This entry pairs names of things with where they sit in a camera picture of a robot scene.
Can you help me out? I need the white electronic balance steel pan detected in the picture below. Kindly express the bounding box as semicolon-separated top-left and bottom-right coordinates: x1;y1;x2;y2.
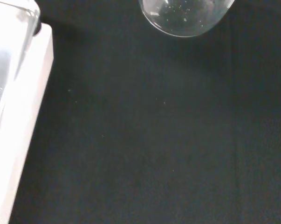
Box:
0;0;55;224

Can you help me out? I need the black bench cloth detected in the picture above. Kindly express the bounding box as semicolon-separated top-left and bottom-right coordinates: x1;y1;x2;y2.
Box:
5;0;281;224

